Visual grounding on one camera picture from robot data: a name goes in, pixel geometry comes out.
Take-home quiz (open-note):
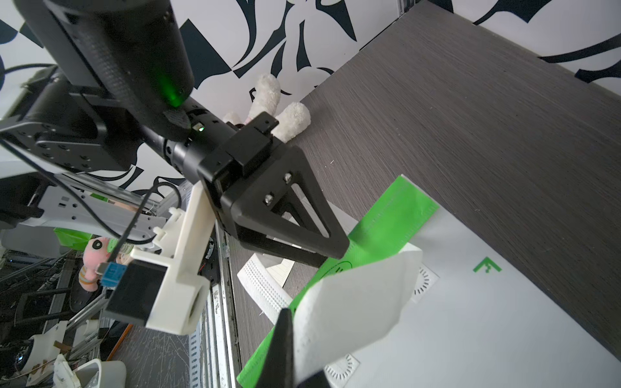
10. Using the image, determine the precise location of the white plush bunny pink shirt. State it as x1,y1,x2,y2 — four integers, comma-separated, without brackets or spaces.
223,74,311,143

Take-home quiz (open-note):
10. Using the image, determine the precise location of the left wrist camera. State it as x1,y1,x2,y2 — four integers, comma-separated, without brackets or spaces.
104,183,216,336

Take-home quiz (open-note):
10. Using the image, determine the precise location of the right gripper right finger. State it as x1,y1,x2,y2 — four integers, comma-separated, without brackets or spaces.
297,370,331,388

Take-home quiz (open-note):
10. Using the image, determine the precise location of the white green paper bag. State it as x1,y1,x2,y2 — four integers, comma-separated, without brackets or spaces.
238,177,620,387

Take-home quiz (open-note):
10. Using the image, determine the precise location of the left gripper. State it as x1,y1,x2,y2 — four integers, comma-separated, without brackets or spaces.
169,112,349,268

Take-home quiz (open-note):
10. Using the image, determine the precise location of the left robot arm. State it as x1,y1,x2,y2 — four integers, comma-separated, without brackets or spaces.
1,1,349,267

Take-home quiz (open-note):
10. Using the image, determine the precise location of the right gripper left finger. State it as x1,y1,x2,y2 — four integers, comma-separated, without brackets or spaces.
256,308,294,388

